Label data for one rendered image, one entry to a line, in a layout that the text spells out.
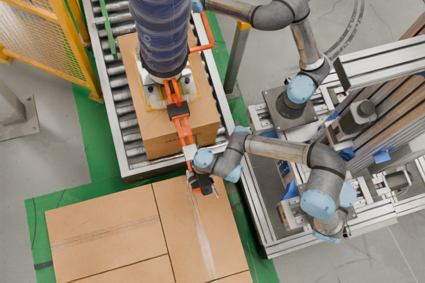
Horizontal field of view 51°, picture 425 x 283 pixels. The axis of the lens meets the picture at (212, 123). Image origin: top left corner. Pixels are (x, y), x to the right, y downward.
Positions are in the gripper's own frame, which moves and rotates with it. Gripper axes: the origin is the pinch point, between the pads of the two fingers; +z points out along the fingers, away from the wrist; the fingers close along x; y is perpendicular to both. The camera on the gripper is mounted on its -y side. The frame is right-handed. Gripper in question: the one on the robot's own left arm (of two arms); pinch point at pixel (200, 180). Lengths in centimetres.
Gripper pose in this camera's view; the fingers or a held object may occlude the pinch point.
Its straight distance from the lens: 204.8
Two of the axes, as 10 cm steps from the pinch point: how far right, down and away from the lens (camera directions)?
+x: -9.5, 2.6, -1.6
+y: -2.9, -9.1, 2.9
